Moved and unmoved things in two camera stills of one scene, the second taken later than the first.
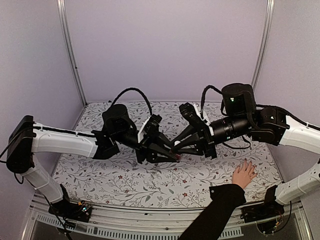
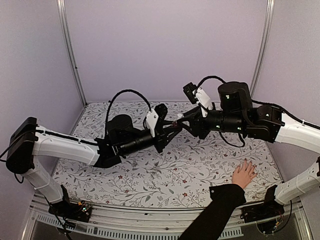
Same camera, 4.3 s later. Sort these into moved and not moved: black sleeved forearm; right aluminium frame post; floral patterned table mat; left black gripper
Moved: left black gripper
Not moved: floral patterned table mat; black sleeved forearm; right aluminium frame post
